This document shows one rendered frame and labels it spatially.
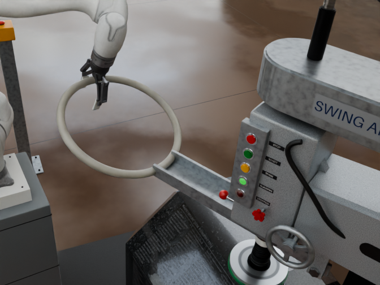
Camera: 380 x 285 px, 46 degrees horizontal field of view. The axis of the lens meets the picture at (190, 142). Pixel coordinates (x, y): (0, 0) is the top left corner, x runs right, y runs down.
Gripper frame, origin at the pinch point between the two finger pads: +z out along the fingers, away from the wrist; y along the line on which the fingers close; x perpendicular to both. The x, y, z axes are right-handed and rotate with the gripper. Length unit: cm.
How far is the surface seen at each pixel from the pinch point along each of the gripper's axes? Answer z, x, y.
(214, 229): 8, 21, 71
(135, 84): -10.1, 15.4, 6.9
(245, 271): -6, 12, 92
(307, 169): -62, 5, 82
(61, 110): -10.5, -20.1, 11.3
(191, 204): 14, 22, 57
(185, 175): -11, 10, 52
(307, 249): -46, 4, 98
